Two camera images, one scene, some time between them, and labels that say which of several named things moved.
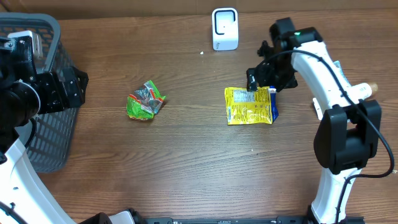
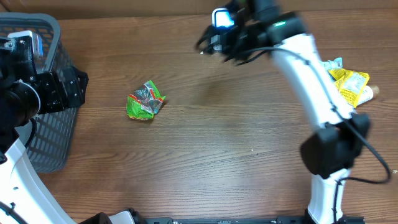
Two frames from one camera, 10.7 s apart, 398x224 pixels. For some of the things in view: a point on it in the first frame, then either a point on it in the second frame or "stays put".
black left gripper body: (51, 95) stays put
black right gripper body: (278, 71) → (240, 38)
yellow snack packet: (246, 107) → (350, 84)
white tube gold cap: (360, 91) stays put
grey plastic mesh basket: (50, 142) stays put
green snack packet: (146, 102) stays put
